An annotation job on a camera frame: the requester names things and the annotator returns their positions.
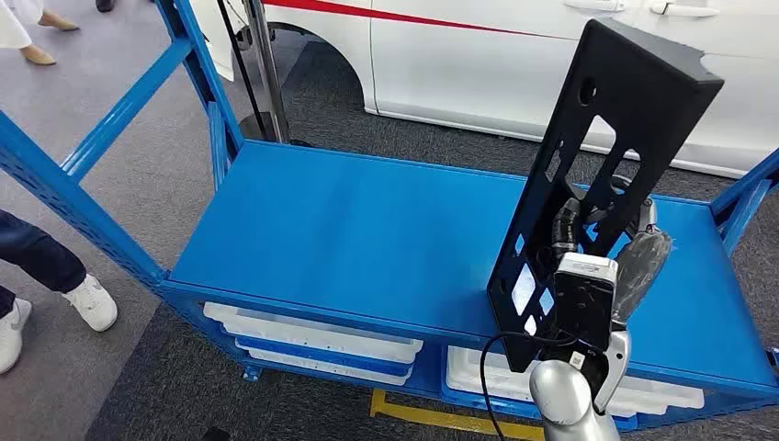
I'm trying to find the white plastic tray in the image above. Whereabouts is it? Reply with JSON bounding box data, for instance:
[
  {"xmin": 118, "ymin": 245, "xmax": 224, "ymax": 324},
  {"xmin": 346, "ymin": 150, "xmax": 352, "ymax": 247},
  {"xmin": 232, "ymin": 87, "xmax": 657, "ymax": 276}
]
[
  {"xmin": 202, "ymin": 302, "xmax": 424, "ymax": 365},
  {"xmin": 446, "ymin": 345, "xmax": 706, "ymax": 419},
  {"xmin": 246, "ymin": 347, "xmax": 413, "ymax": 387}
]

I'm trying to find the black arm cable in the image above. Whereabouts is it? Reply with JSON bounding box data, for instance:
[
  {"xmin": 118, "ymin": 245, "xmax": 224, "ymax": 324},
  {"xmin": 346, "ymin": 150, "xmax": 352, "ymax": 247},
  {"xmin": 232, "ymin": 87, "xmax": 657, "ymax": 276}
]
[{"xmin": 479, "ymin": 331, "xmax": 581, "ymax": 441}]

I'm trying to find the yellow floor tape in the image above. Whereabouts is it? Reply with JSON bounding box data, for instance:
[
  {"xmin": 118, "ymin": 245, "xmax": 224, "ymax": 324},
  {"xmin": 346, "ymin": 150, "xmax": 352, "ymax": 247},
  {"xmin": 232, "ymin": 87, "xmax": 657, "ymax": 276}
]
[{"xmin": 369, "ymin": 389, "xmax": 546, "ymax": 441}]

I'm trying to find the chrome pole stand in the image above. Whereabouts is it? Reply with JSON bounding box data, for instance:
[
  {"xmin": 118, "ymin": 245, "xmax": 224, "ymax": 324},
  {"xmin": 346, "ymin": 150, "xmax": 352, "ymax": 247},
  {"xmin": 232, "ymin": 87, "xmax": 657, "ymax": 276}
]
[{"xmin": 238, "ymin": 0, "xmax": 312, "ymax": 147}]

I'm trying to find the thin black rod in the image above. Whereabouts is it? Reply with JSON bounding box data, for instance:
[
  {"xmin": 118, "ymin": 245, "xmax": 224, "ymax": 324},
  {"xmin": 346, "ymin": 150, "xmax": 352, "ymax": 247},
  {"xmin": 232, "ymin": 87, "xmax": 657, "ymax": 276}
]
[{"xmin": 216, "ymin": 0, "xmax": 269, "ymax": 140}]

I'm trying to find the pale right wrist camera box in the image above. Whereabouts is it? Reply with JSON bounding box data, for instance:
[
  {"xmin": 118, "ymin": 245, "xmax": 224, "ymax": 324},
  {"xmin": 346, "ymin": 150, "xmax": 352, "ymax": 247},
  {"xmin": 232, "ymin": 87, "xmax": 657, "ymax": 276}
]
[{"xmin": 552, "ymin": 252, "xmax": 620, "ymax": 355}]

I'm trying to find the white car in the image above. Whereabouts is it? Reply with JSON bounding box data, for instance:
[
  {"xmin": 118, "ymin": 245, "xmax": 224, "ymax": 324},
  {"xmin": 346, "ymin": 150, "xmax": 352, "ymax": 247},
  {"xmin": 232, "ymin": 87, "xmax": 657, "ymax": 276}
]
[{"xmin": 191, "ymin": 0, "xmax": 779, "ymax": 179}]

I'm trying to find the black plastic panel part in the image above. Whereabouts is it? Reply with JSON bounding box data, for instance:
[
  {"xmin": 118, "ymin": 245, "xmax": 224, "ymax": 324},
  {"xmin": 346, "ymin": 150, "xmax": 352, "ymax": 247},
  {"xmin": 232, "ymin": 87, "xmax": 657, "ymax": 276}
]
[{"xmin": 486, "ymin": 17, "xmax": 726, "ymax": 374}]

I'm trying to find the blue metal shelf rack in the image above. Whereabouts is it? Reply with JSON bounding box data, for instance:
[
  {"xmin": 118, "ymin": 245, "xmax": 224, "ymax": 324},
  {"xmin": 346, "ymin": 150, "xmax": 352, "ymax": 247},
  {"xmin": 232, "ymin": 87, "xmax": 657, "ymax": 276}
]
[{"xmin": 0, "ymin": 0, "xmax": 779, "ymax": 435}]

